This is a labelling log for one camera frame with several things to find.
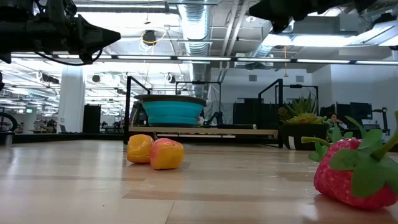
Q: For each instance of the green exit sign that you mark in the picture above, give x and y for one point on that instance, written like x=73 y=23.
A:
x=29 y=110

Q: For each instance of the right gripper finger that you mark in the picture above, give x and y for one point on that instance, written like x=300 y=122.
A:
x=267 y=5
x=270 y=15

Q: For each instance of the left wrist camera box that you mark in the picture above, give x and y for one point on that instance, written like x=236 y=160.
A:
x=86 y=57

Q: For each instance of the potted succulent plant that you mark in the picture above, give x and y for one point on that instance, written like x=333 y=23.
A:
x=303 y=137

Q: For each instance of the black cabinet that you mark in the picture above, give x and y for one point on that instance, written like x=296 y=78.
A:
x=91 y=119

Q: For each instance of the black aluminium rig frame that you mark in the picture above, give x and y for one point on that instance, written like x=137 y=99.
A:
x=46 y=137

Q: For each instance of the person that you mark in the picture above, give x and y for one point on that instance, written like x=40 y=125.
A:
x=336 y=120

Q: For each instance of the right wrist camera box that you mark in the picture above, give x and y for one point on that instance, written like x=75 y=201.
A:
x=278 y=26

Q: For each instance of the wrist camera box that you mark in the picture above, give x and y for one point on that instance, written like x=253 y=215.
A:
x=86 y=57
x=278 y=26

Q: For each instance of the orange yellow toy pear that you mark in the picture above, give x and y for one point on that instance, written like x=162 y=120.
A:
x=166 y=155
x=140 y=151

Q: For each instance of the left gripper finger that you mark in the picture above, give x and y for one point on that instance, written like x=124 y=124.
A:
x=96 y=31
x=96 y=42

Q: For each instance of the black background workstation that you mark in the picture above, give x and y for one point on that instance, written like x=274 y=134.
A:
x=360 y=112

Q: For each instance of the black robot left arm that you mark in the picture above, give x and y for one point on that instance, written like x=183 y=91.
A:
x=18 y=34

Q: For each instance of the black ceiling camera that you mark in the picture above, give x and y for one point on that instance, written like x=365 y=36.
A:
x=150 y=37

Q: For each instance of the LED light bar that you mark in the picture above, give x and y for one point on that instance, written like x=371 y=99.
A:
x=199 y=58

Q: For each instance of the black metal frame stand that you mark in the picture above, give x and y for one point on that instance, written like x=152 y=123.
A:
x=295 y=86
x=199 y=82

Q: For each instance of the black background robot arm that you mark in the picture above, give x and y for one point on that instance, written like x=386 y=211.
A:
x=216 y=118

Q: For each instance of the blue collapsible bowl grey rim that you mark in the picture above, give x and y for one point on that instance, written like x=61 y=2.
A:
x=171 y=112

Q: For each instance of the grey wall vent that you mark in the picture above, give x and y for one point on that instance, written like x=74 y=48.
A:
x=299 y=78
x=252 y=78

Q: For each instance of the red toy strawberry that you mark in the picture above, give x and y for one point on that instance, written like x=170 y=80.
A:
x=339 y=183
x=314 y=141

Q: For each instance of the black background monitor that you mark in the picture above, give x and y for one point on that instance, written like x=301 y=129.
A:
x=136 y=113

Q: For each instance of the white square pillar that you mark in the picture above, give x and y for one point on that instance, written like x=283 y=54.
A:
x=71 y=99

